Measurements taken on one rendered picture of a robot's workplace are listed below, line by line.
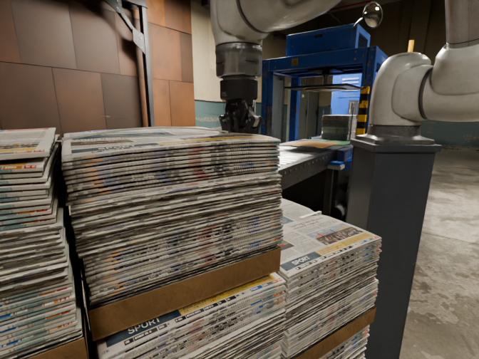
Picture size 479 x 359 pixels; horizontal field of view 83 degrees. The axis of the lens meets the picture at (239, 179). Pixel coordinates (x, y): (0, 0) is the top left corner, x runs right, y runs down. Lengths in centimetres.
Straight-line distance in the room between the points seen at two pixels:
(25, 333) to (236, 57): 47
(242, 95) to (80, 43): 384
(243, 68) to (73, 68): 375
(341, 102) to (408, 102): 382
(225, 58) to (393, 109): 61
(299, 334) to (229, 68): 51
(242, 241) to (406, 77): 74
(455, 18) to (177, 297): 84
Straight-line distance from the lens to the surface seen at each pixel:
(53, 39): 418
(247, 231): 41
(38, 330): 35
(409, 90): 97
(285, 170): 151
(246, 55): 53
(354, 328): 74
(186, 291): 41
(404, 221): 107
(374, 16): 237
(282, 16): 45
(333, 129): 313
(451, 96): 92
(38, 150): 30
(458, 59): 89
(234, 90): 53
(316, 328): 63
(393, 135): 99
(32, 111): 399
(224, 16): 53
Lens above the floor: 110
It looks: 14 degrees down
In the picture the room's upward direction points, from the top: straight up
